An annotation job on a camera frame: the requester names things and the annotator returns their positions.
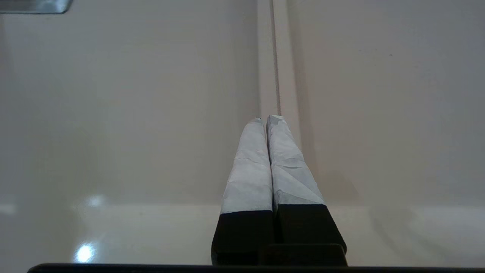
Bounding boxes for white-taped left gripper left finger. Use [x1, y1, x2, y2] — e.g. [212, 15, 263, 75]
[211, 118, 275, 266]

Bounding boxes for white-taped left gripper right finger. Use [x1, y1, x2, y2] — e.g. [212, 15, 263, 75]
[266, 115, 347, 251]

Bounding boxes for flat steel tray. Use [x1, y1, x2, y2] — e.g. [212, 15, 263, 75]
[0, 0, 73, 14]

